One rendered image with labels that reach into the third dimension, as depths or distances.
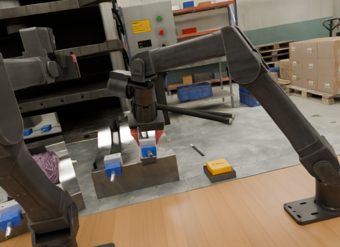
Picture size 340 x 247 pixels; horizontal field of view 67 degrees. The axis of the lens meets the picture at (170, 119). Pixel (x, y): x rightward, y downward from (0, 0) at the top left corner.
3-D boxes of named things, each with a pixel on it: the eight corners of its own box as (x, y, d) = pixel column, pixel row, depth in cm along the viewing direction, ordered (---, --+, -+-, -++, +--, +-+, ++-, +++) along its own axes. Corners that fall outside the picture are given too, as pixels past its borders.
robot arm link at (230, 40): (123, 55, 63) (252, 18, 49) (141, 52, 71) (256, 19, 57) (137, 104, 66) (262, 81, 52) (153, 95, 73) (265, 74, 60)
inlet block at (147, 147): (160, 164, 69) (159, 145, 68) (142, 167, 68) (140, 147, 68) (156, 154, 82) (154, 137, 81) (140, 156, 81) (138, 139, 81)
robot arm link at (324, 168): (313, 162, 53) (346, 162, 51) (310, 145, 61) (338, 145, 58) (314, 189, 55) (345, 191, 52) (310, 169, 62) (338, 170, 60)
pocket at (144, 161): (159, 169, 79) (157, 158, 78) (142, 172, 79) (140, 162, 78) (158, 163, 84) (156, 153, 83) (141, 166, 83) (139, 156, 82)
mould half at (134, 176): (179, 180, 82) (173, 140, 78) (97, 199, 78) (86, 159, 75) (159, 133, 129) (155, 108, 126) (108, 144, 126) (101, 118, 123)
